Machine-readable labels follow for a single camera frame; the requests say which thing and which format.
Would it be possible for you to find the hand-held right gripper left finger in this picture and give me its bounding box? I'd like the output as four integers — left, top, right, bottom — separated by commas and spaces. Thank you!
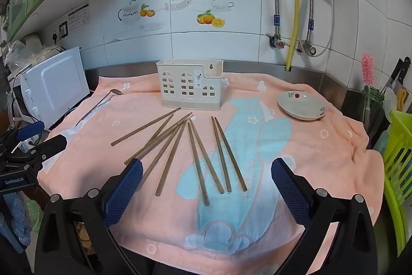
34, 158, 144, 275

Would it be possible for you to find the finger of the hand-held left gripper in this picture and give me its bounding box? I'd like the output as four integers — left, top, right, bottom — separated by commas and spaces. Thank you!
28, 135, 68, 163
17, 121, 46, 142

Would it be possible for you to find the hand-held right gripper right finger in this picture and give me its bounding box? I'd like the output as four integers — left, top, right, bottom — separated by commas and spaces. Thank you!
271, 158, 379, 275

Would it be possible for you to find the wooden chopstick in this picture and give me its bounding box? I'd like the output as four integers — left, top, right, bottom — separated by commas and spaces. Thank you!
155, 122, 188, 197
111, 107, 181, 147
211, 116, 232, 193
124, 112, 193, 165
132, 114, 175, 163
214, 117, 248, 192
189, 118, 225, 195
187, 122, 210, 206
140, 120, 187, 185

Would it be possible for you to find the cream plastic utensil holder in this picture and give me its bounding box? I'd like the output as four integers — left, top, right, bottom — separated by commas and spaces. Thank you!
156, 59, 224, 111

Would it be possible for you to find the peach printed towel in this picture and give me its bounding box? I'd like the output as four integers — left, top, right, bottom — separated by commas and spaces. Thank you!
37, 72, 385, 266

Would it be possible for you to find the white microwave oven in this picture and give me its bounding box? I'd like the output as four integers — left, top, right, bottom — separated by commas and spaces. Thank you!
20, 46, 91, 130

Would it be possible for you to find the metal spoon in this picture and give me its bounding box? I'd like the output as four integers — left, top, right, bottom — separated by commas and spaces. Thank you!
75, 89, 124, 127

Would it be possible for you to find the white kitchen appliance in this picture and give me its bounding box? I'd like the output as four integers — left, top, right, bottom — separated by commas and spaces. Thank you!
24, 33, 66, 57

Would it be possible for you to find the white floral ceramic plate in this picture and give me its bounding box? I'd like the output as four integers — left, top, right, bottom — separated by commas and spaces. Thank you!
277, 91, 328, 121

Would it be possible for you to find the green plastic dish rack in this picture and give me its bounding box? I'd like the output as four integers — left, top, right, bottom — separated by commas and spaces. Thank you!
381, 110, 412, 259

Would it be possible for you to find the green glass jar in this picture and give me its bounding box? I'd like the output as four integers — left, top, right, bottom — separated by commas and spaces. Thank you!
361, 86, 386, 135

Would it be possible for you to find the metal water valve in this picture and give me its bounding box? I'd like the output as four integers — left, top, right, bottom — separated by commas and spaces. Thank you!
297, 39, 318, 57

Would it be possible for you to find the pink bottle brush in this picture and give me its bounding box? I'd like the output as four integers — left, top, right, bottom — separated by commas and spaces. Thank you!
360, 53, 375, 89

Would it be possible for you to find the white wall sticker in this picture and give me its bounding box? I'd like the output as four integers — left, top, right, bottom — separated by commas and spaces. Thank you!
68, 4, 91, 30

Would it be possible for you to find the red handle water valve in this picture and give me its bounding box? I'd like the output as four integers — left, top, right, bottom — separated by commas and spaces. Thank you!
268, 33, 289, 51

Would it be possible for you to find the black handle kitchen knife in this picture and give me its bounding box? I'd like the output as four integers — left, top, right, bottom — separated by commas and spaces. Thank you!
387, 57, 412, 93

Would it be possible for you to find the thin grey hose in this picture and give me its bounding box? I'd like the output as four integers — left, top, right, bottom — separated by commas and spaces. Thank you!
314, 0, 334, 57

